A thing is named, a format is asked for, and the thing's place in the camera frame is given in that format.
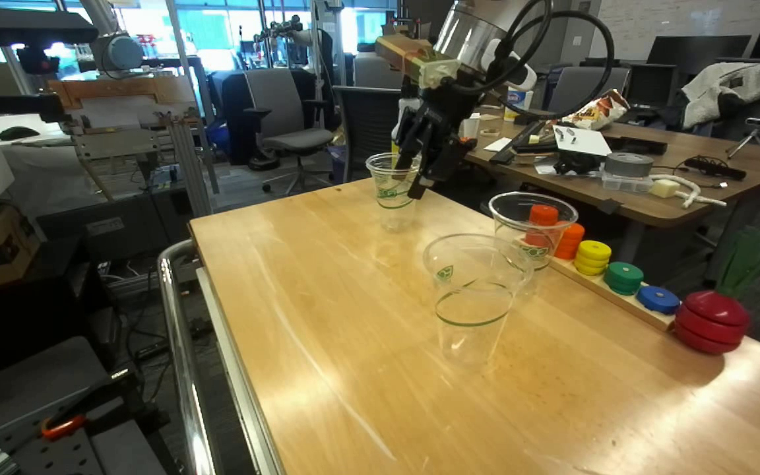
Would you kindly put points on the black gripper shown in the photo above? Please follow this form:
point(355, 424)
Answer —
point(447, 101)

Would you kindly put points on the clear plastic cup green logo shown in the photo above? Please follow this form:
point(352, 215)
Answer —
point(394, 221)
point(380, 168)
point(472, 308)
point(506, 221)

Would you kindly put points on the white jar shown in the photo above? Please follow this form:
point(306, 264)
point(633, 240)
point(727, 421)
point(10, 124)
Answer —
point(520, 106)

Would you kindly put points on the grey office chair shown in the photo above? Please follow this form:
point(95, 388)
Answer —
point(282, 109)

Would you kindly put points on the wooden office desk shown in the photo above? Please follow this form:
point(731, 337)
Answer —
point(572, 185)

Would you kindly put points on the white printed paper sheet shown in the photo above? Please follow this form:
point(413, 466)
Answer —
point(580, 141)

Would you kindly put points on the orange chip bag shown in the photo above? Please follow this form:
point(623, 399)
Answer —
point(605, 106)

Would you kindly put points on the flat black device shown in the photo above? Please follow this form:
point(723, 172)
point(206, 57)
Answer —
point(633, 144)

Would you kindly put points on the black remote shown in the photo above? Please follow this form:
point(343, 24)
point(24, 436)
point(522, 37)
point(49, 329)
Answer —
point(712, 168)

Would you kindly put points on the grey round lamp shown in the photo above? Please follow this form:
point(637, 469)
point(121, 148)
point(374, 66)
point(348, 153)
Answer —
point(116, 50)

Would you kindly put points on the white jacket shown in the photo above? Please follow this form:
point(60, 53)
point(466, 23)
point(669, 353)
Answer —
point(731, 83)

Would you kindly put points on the black flat panel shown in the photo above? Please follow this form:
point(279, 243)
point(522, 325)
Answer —
point(24, 23)

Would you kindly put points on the black breadboard plate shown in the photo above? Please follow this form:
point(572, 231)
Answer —
point(125, 452)

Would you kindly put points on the orange clamp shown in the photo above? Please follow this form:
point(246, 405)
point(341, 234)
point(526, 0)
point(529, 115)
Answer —
point(60, 429)

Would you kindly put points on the beige wrist camera box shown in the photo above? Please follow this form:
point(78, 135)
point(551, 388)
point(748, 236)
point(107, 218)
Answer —
point(414, 53)

